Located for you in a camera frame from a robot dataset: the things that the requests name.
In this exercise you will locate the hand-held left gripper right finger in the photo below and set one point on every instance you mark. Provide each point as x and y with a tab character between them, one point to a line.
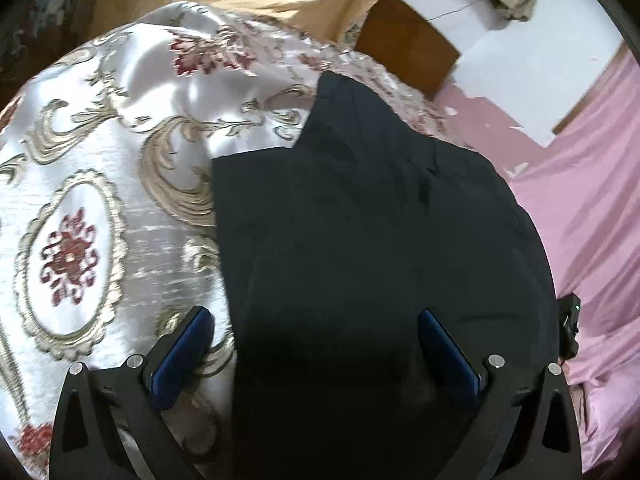
450	352

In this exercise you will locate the black garment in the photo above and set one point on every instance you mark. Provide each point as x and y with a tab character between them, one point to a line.
375	260

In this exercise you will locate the pink curtain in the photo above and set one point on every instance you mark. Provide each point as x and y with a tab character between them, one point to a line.
590	200

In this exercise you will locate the blue cloth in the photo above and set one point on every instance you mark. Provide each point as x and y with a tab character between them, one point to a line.
55	0

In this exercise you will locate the floral patterned bedspread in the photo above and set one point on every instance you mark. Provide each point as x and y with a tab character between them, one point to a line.
100	200

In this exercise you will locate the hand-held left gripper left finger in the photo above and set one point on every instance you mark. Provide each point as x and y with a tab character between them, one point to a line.
182	350

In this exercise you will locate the brown wooden headboard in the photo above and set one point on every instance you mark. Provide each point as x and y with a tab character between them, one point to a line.
405	42

